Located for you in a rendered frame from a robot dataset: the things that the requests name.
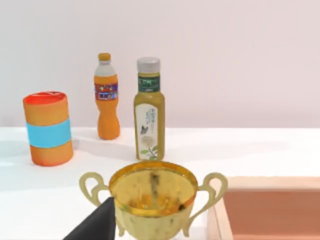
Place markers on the orange soda bottle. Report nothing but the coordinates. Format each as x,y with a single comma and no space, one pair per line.
107,100

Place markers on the gold trophy cup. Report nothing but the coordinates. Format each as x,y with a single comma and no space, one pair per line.
152,197

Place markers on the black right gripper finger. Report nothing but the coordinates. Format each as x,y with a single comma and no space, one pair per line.
100,222

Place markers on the shallow salmon-coloured box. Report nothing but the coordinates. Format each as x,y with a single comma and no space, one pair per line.
270,210

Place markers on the orange can with blue band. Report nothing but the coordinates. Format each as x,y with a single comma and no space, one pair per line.
48,130

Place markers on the green tea bottle grey cap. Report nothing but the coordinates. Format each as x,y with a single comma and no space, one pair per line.
149,112

